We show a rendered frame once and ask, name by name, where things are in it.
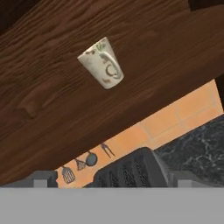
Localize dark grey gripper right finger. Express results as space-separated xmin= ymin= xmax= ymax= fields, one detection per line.
xmin=168 ymin=170 xmax=223 ymax=189

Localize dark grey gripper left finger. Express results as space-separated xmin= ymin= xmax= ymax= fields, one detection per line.
xmin=2 ymin=170 xmax=59 ymax=189

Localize dark wooden cabinet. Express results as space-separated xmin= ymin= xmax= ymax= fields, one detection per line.
xmin=0 ymin=0 xmax=224 ymax=187

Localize white patterned mug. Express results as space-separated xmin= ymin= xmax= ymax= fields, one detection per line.
xmin=76 ymin=36 xmax=125 ymax=90

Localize hanging slotted spatula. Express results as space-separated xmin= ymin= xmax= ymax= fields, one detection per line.
xmin=60 ymin=164 xmax=76 ymax=185

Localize hanging whisk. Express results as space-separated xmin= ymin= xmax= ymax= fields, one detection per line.
xmin=73 ymin=157 xmax=88 ymax=172

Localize hanging black ladle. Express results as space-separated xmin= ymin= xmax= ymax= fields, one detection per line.
xmin=85 ymin=150 xmax=98 ymax=167

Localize hanging metal tongs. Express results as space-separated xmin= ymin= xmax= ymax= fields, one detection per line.
xmin=100 ymin=142 xmax=116 ymax=159

